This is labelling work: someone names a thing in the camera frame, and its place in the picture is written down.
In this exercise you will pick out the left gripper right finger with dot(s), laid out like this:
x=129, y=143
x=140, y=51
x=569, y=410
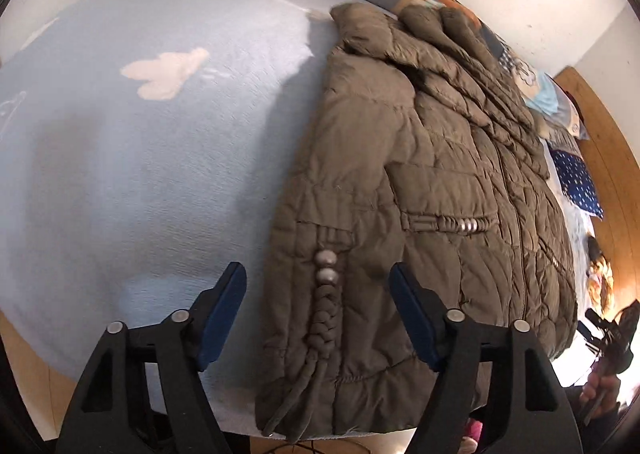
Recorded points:
x=423, y=315

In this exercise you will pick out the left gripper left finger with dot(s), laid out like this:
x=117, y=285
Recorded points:
x=212, y=316

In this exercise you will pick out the brown quilted puffer jacket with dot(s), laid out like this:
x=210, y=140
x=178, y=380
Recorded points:
x=421, y=151

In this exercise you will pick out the person's right hand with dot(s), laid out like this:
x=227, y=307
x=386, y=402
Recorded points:
x=607, y=386

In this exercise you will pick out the orange plush toy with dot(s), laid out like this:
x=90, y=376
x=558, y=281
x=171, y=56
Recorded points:
x=600, y=279

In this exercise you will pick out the wooden headboard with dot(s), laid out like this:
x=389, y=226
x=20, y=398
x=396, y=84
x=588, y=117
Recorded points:
x=615, y=173

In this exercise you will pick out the navy star-pattern pillow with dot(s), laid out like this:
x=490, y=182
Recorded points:
x=576, y=182

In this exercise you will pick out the light blue cloud bedsheet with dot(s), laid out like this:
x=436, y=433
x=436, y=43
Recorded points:
x=145, y=144

